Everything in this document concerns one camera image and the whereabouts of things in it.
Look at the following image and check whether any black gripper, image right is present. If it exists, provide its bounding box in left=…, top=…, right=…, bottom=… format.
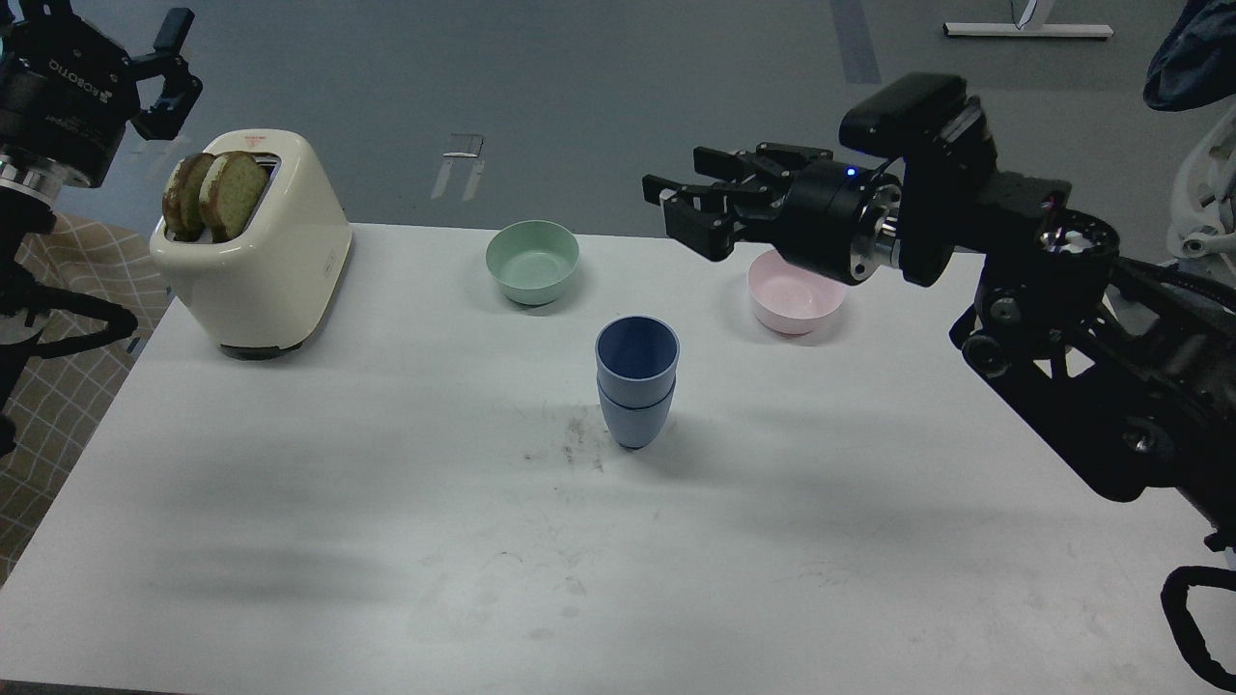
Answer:
left=643, top=142, right=902, bottom=286

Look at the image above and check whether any light blue cup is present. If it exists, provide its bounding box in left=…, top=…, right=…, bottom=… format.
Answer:
left=593, top=317, right=681, bottom=408

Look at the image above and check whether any white desk leg base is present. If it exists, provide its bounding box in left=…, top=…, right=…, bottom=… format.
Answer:
left=941, top=1, right=1115, bottom=41

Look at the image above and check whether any toast slice outer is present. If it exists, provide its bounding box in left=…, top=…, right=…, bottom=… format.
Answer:
left=159, top=153, right=216, bottom=242

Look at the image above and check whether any dark cloth on chair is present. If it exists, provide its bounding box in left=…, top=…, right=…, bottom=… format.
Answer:
left=1142, top=1, right=1235, bottom=113

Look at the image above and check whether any toast slice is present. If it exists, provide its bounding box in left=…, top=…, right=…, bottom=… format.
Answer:
left=198, top=151, right=269, bottom=242
left=159, top=153, right=216, bottom=242

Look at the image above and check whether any green bowl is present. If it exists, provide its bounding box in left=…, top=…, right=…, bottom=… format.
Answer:
left=485, top=220, right=581, bottom=307

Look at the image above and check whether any white office chair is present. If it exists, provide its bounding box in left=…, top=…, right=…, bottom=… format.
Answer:
left=1166, top=96, right=1235, bottom=261

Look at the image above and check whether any pink bowl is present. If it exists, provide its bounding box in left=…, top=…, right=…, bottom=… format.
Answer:
left=745, top=250, right=848, bottom=336

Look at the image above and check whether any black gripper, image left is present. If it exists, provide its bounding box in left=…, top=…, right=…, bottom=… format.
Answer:
left=1, top=5, right=203, bottom=188

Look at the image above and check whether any cream toaster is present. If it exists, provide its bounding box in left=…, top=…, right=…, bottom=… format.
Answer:
left=150, top=129, right=352, bottom=360

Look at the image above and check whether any black cable loop left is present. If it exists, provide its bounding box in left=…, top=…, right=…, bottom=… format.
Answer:
left=0, top=284, right=138, bottom=360

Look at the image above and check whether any dark blue cup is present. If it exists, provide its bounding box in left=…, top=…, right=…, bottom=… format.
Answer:
left=597, top=378, right=677, bottom=450

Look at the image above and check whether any toast slice inner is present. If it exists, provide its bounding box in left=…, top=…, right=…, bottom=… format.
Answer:
left=198, top=151, right=269, bottom=242

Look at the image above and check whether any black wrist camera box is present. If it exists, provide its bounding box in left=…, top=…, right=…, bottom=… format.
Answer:
left=838, top=73, right=968, bottom=157

